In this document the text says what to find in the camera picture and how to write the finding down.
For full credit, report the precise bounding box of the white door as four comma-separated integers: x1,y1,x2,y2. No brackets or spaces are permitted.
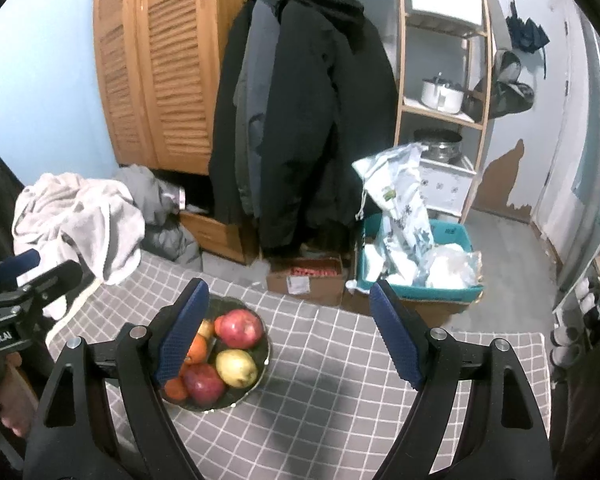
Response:
480,0,588,226

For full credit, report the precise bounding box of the dark blue umbrella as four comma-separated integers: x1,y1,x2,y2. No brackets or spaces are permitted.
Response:
505,0,551,78

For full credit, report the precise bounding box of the grey hanging bag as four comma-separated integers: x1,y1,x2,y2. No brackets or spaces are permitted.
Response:
462,49,536,122

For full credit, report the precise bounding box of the white patterned storage box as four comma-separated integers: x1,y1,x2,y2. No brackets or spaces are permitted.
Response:
419,155,477,217

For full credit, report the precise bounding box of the grey checked tablecloth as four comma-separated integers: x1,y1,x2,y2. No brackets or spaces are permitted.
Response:
45,250,553,480

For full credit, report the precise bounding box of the dark red apple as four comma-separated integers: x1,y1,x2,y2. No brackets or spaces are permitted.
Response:
181,362,227,407

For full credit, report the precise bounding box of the white shoe rack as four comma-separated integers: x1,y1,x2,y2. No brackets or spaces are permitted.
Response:
550,225,600,361

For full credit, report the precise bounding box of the wide white storage bin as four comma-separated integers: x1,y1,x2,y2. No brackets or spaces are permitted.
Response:
409,0,483,26

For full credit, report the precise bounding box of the white towel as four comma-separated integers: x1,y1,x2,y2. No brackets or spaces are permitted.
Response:
12,172,146,286

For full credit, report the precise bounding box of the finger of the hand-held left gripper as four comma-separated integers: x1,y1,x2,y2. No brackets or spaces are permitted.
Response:
15,259,84,311
0,249,42,283

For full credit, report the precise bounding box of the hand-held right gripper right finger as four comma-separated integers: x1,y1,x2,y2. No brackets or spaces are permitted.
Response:
369,280,553,480

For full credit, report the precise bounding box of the wooden drawer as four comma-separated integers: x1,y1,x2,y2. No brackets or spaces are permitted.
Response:
179,210,261,265

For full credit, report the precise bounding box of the grey padded clothing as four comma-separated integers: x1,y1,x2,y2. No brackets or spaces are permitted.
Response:
114,165,203,266

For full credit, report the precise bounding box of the grey jacket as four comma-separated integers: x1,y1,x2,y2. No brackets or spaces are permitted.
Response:
232,0,283,216

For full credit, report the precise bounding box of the person's left hand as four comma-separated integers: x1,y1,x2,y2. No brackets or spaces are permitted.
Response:
0,350,38,436

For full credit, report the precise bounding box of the wooden louvered wardrobe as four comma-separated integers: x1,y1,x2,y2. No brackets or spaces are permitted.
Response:
94,0,261,176

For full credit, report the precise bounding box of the large orange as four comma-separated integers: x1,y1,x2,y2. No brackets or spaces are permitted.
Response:
185,334,211,366

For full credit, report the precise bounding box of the large cardboard box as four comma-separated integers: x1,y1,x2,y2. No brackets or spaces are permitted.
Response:
342,290,468,328

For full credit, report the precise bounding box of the green glass plate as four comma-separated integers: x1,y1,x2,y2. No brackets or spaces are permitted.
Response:
157,296,272,413

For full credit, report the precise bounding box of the white pot with lid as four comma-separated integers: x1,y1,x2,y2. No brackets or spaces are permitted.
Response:
421,74,467,113

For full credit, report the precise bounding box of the medium orange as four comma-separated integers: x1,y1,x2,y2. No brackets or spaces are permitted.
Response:
164,376,190,403

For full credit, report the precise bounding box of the teal box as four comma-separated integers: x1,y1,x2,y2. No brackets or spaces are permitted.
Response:
355,212,485,303

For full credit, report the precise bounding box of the white rice bag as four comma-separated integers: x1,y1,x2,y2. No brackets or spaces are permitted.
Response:
352,142,436,281

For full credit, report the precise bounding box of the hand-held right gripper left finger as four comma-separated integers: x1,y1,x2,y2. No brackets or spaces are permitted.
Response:
22,277,211,480

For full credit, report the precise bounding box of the grey pipe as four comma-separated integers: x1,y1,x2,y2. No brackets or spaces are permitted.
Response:
555,10,600,281

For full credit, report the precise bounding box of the clear plastic bag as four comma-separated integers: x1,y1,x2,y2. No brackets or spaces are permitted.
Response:
415,242,482,290

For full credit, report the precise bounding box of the wooden shelf rack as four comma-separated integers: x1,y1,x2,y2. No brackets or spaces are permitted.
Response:
392,0,496,223

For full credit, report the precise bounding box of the black hooded coat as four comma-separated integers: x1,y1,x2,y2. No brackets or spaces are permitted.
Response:
209,0,400,261

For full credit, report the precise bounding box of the small cardboard box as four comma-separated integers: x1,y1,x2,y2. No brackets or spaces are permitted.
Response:
266,256,344,306

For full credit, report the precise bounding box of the steel pot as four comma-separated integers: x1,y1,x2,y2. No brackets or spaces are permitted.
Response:
412,129,464,165

